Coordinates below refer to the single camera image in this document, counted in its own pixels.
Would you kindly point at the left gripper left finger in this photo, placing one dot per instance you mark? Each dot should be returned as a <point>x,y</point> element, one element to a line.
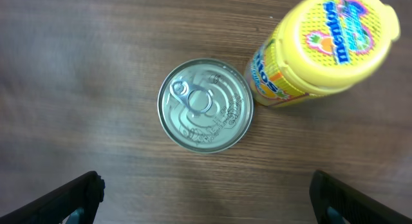
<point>74,202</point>

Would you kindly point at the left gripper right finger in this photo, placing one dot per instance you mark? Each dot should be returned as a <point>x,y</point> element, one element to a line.
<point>336,202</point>

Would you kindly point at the colourful tin can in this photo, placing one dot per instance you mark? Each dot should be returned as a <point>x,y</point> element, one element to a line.
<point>205,105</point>

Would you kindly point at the yellow lidded jar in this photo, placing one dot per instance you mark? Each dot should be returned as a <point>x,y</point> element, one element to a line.
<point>321,48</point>

